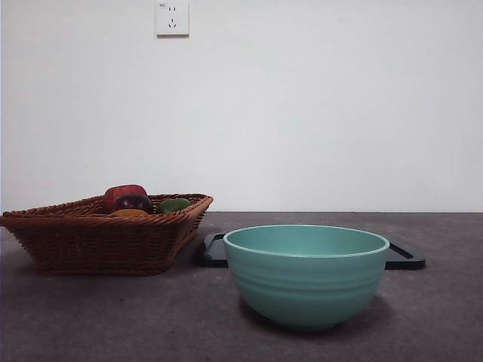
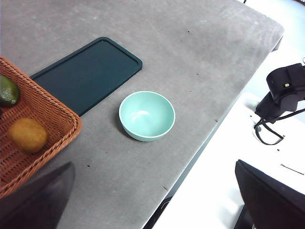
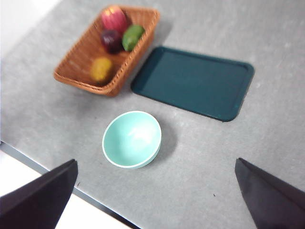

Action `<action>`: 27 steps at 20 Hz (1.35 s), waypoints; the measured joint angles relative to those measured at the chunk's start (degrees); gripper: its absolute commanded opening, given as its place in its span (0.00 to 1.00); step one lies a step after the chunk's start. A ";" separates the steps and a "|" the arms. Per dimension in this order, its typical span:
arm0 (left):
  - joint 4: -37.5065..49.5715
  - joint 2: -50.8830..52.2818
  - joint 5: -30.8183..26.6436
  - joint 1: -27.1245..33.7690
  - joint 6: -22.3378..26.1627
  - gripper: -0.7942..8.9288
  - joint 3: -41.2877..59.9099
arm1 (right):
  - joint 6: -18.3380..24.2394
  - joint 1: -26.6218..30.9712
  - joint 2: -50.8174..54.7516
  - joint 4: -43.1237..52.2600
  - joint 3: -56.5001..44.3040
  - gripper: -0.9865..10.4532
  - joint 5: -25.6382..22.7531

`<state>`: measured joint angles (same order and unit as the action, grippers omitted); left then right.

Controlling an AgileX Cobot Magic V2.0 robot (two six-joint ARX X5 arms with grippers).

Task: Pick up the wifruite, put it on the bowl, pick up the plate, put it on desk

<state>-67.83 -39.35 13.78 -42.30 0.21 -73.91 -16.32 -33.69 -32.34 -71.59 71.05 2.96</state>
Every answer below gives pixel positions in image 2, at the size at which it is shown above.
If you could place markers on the brown wicker basket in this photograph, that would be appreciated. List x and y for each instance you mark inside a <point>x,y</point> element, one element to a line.
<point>50,114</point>

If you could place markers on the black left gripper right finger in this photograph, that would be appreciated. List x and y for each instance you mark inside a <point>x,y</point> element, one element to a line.
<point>274,202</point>

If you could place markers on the white robot mounting platform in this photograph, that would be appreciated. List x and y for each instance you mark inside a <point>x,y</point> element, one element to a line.
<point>214,171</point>

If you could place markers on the teal ribbed bowl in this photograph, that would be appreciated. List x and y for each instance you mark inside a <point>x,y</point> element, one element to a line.
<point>146,115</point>

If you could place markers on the green avocado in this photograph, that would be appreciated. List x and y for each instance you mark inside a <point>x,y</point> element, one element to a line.
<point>8,91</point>

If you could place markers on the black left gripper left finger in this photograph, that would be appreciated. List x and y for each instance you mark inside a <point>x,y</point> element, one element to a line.
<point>31,202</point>

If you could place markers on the black rectangular tray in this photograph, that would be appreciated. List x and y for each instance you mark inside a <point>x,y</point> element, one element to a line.
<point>90,74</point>

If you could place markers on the orange-brown round fruit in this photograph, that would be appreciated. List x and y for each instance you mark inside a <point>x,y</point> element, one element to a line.
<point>27,134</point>

